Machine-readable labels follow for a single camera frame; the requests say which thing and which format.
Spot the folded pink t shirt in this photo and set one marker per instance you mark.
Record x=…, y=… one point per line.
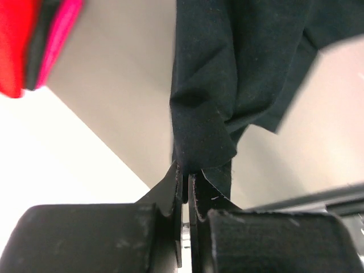
x=61, y=26

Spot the folded black t shirt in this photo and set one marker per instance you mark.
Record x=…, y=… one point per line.
x=38, y=41

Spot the folded red t shirt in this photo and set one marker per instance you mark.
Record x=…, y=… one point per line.
x=18, y=18

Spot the black t shirt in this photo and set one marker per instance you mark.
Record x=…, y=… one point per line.
x=38, y=41
x=240, y=63

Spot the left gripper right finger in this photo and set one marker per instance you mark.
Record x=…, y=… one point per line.
x=226, y=238

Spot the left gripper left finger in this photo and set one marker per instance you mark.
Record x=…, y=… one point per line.
x=144, y=236

